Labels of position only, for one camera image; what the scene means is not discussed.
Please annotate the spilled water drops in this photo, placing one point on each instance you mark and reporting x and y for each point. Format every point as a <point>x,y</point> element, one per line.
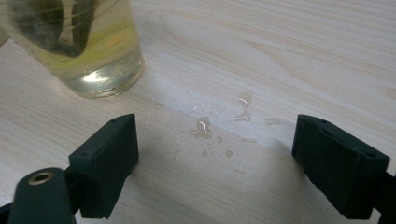
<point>214,127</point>

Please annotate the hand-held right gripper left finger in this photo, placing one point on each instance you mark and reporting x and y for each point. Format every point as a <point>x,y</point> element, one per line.
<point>106,161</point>

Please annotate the clear glass cup of tea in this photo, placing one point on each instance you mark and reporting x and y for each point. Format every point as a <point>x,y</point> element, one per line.
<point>102,56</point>

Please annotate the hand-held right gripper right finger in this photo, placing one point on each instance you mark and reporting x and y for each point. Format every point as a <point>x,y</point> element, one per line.
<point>339,168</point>

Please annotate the dark tea bag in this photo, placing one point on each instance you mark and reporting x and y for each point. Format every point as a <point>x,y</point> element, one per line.
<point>59,28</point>

